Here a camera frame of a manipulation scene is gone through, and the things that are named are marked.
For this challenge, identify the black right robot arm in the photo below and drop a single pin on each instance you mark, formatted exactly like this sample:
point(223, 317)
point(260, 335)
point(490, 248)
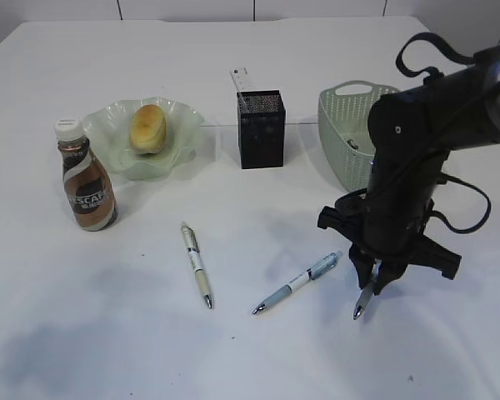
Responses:
point(414, 132)

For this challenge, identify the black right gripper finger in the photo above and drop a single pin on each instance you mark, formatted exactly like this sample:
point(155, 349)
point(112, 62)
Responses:
point(387, 273)
point(363, 261)

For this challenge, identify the transparent plastic ruler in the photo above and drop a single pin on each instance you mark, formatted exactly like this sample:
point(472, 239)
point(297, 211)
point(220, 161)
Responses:
point(242, 83)

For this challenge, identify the clear grey gel pen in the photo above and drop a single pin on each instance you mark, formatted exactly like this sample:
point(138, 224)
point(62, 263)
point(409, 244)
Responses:
point(365, 295)

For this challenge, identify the black mesh pen holder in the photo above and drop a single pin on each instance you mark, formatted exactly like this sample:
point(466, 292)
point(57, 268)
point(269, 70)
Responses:
point(261, 119)

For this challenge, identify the paper ball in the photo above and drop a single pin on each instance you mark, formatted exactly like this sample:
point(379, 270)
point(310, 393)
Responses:
point(352, 144)

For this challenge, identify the brown Nescafe coffee bottle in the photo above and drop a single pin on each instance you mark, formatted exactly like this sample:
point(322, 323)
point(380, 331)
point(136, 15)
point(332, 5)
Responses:
point(85, 181)

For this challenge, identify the green plastic woven basket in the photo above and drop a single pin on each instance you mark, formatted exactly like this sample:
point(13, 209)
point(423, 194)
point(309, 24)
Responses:
point(342, 114)

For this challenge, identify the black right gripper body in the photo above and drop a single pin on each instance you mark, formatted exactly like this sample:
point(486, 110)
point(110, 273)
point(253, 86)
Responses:
point(394, 239)

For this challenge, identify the green wavy glass plate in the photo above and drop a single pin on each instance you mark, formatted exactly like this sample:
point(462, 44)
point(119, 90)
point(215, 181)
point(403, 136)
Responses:
point(108, 131)

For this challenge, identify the sugar dusted bread loaf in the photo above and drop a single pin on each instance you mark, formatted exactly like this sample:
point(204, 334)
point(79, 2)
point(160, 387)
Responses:
point(148, 130)

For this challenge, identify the white green ballpoint pen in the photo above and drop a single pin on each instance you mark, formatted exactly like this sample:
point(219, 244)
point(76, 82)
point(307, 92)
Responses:
point(191, 244)

